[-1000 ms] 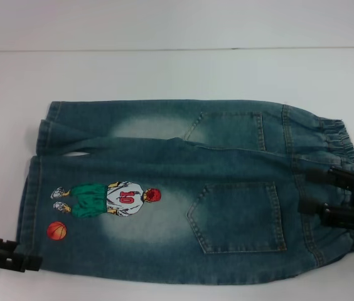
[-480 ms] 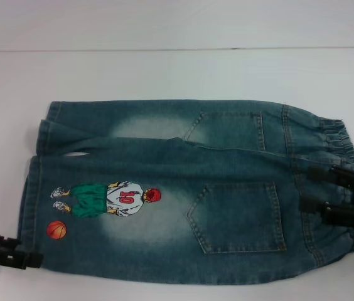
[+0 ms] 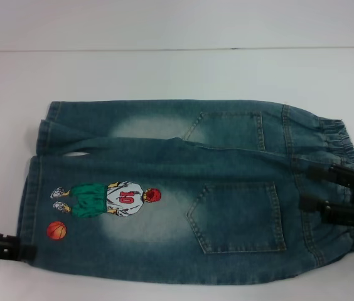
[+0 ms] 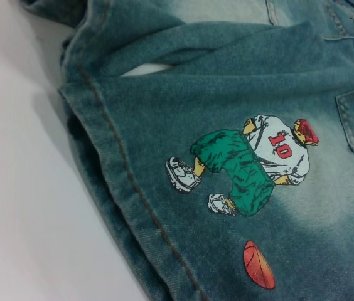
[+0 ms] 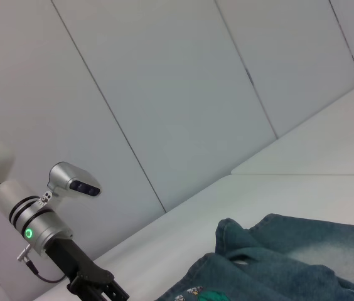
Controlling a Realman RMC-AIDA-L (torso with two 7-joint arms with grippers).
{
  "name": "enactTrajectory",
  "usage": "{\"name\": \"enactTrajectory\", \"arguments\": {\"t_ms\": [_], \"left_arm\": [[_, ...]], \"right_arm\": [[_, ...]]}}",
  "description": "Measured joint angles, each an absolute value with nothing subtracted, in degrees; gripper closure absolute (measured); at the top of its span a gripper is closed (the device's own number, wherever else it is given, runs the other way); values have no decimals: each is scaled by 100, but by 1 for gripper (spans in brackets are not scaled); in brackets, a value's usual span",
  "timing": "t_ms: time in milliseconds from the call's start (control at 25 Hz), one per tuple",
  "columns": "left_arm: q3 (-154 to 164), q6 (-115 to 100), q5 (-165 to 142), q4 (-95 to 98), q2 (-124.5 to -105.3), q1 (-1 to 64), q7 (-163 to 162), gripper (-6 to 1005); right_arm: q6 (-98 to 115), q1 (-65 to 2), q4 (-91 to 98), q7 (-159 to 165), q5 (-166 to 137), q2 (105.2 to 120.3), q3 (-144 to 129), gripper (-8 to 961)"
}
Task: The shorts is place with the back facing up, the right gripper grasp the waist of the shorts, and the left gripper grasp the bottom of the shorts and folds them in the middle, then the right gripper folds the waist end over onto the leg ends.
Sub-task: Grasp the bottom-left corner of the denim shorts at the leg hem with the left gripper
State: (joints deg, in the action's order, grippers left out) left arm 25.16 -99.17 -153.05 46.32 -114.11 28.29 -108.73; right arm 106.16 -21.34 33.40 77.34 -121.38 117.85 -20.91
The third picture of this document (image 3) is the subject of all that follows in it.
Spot blue denim shorts with print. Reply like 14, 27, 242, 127
16, 100, 354, 285

